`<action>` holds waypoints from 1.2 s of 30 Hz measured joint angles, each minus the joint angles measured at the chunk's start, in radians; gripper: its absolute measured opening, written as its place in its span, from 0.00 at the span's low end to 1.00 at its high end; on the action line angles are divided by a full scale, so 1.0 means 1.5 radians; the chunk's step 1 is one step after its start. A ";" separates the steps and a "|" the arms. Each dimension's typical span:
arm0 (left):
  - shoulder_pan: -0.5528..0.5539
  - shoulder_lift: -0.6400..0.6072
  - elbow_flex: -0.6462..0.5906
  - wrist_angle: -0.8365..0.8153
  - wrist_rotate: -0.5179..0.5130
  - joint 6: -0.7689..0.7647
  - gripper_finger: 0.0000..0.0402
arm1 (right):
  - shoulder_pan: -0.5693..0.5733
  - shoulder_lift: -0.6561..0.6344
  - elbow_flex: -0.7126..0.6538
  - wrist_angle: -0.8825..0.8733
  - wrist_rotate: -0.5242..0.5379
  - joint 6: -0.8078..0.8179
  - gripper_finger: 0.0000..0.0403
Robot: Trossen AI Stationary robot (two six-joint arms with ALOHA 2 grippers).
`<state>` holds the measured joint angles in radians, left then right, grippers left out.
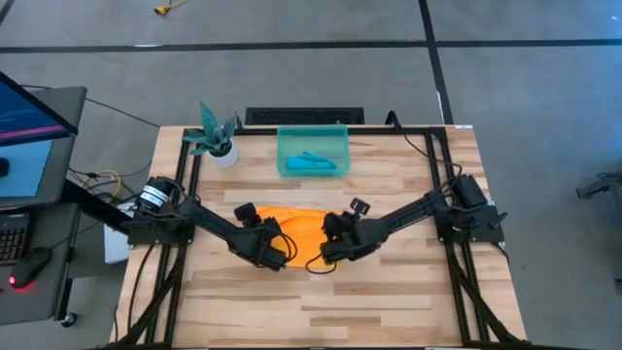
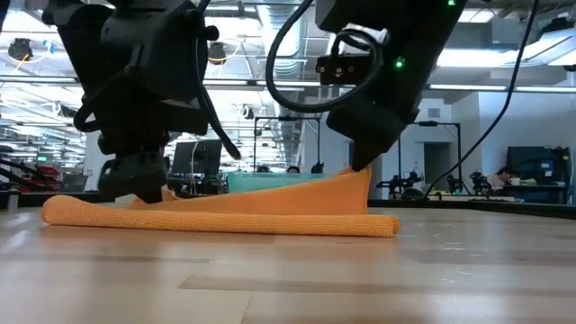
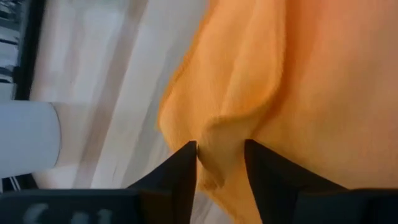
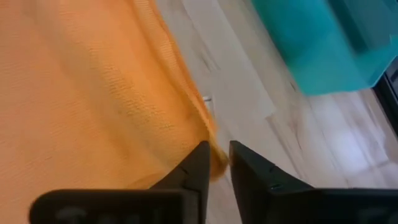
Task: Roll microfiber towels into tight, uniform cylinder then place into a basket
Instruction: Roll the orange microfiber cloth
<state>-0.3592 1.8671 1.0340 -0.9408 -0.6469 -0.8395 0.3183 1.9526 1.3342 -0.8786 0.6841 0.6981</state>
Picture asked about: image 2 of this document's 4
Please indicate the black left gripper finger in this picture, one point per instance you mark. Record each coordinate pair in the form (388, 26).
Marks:
(135, 177)

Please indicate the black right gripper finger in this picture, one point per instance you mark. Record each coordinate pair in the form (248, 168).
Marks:
(365, 157)

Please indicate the orange microfiber towel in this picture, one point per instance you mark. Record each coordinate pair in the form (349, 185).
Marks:
(225, 216)

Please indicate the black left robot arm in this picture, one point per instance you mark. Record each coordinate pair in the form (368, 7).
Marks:
(76, 27)

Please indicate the black background robot arm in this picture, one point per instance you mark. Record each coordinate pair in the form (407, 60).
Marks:
(400, 182)
(481, 183)

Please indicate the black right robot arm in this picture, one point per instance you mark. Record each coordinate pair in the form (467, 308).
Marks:
(427, 27)

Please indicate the teal translucent plastic basket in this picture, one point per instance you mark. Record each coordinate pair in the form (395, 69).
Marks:
(270, 182)

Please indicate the black background monitor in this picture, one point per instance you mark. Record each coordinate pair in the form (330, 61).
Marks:
(198, 156)

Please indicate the person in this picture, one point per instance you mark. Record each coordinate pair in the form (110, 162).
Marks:
(501, 177)
(293, 169)
(263, 169)

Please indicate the long ceiling light bar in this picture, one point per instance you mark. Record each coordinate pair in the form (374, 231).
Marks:
(301, 83)

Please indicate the red equipment cart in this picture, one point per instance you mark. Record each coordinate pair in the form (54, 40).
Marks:
(45, 180)

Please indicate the dark office desk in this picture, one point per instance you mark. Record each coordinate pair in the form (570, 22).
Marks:
(531, 192)

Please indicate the black background frame stand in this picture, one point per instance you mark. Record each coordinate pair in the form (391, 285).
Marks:
(427, 123)
(288, 119)

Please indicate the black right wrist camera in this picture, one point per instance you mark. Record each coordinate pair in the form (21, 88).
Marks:
(339, 69)

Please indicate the silver ceiling duct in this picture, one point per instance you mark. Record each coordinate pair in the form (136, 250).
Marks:
(288, 36)

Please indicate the dark wall screen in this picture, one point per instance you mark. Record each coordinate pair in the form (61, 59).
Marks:
(535, 164)

